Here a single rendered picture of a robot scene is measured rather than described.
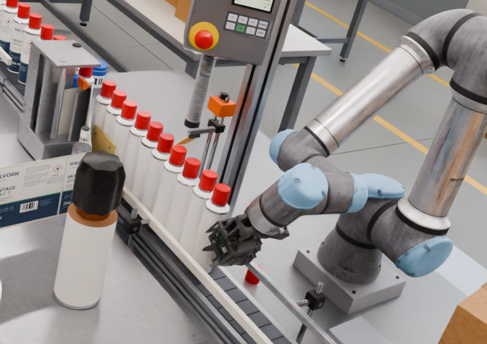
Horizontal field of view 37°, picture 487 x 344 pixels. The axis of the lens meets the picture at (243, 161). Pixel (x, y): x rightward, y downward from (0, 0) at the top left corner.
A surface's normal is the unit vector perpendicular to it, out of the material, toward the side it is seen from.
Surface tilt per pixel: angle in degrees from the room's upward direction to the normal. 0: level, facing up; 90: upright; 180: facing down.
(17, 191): 90
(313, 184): 30
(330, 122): 50
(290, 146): 45
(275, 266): 0
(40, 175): 90
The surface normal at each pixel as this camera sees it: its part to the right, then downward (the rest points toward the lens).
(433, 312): 0.25, -0.85
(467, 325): -0.66, 0.19
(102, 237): 0.55, 0.52
